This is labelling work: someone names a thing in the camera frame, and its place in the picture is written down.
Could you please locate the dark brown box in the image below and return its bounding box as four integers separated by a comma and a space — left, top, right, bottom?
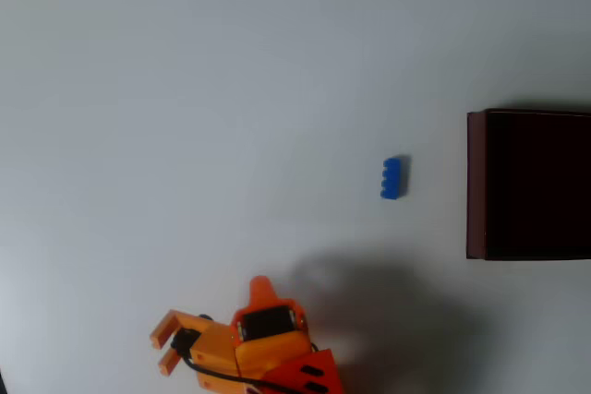
465, 108, 591, 262

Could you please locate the black cable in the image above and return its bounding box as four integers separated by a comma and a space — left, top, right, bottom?
180, 341, 324, 394

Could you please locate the orange camera mount bracket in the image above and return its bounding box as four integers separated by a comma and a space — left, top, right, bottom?
149, 308, 242, 394

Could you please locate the blue lego brick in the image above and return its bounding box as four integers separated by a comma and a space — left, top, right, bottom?
380, 155, 410, 201

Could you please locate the black camera module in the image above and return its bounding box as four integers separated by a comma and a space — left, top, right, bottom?
169, 328, 202, 354

